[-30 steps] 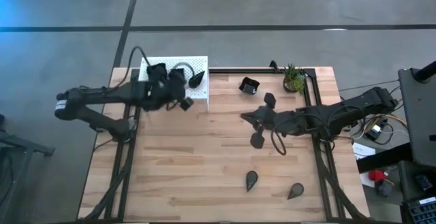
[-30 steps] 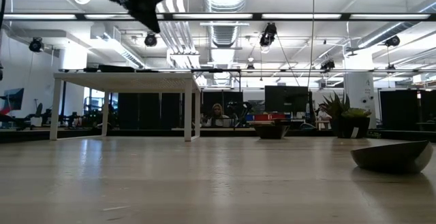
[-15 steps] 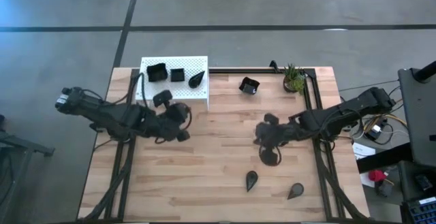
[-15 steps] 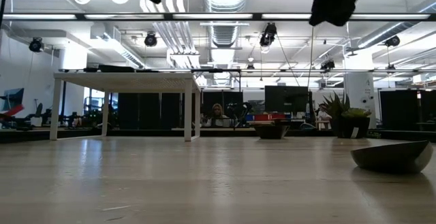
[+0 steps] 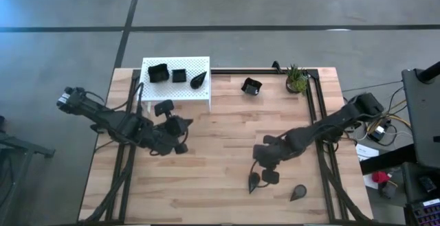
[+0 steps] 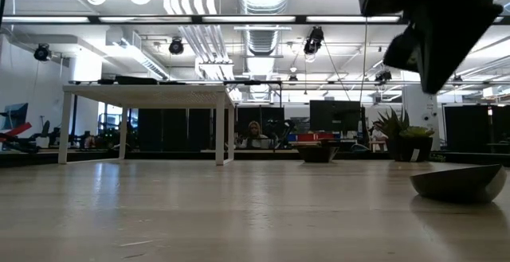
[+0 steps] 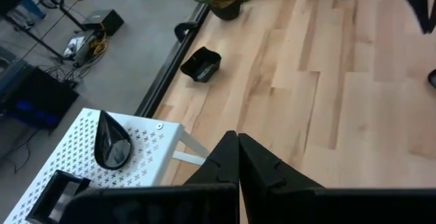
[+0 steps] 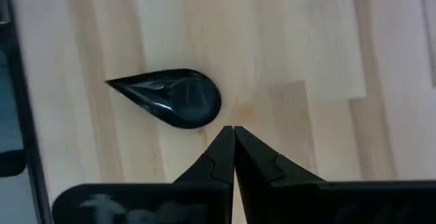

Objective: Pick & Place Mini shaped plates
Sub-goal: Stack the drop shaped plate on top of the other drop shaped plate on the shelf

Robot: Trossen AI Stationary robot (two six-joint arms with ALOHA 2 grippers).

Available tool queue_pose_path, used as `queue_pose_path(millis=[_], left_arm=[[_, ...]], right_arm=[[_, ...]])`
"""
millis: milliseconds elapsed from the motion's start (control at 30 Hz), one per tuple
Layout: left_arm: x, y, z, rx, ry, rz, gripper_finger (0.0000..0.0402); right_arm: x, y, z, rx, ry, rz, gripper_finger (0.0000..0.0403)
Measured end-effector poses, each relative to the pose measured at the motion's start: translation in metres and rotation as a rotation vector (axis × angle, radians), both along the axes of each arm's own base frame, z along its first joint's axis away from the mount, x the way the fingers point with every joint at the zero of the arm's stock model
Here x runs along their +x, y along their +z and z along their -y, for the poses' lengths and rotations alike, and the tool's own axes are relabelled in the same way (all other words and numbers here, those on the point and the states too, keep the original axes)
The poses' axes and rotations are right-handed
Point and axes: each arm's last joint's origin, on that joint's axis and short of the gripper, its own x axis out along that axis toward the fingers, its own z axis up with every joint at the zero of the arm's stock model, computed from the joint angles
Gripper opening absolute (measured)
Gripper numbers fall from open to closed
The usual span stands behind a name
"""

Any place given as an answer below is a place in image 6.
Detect dark bowl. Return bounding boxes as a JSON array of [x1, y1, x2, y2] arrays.
[[409, 163, 508, 205]]

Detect black partition wall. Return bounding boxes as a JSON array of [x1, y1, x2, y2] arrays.
[[137, 107, 286, 151], [443, 104, 510, 154]]

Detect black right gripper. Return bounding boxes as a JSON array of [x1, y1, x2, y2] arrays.
[[382, 2, 504, 94]]

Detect white rectangular air duct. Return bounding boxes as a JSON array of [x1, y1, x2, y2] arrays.
[[105, 26, 171, 80]]

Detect black monitor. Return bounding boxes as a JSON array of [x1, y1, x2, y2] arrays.
[[309, 100, 363, 132]]

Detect red bar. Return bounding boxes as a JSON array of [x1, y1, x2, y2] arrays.
[[0, 121, 33, 143]]

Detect black overhead beam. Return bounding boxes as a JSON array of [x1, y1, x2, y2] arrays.
[[0, 14, 510, 26]]

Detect white round column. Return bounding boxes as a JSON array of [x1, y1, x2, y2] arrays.
[[401, 84, 441, 151]]

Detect silver ribbed ventilation duct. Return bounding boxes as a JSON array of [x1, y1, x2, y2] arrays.
[[237, 0, 294, 58]]

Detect blue monitor screen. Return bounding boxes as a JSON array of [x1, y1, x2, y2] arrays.
[[0, 102, 29, 131]]

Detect person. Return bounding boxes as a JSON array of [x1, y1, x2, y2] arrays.
[[370, 121, 386, 142], [237, 120, 277, 151]]

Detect red and blue bins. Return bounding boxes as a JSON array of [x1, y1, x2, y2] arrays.
[[286, 132, 336, 143]]

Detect succulent plant in black pot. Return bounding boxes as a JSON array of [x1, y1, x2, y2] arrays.
[[372, 107, 436, 163]]

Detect thin horizontal metal rail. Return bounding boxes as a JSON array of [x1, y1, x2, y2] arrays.
[[67, 79, 510, 87]]

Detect black wavy square mini bowl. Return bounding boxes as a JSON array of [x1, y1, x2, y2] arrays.
[[296, 144, 339, 164], [115, 75, 159, 86]]

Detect white ceiling pipe bundle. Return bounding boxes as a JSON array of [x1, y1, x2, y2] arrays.
[[163, 0, 236, 82]]

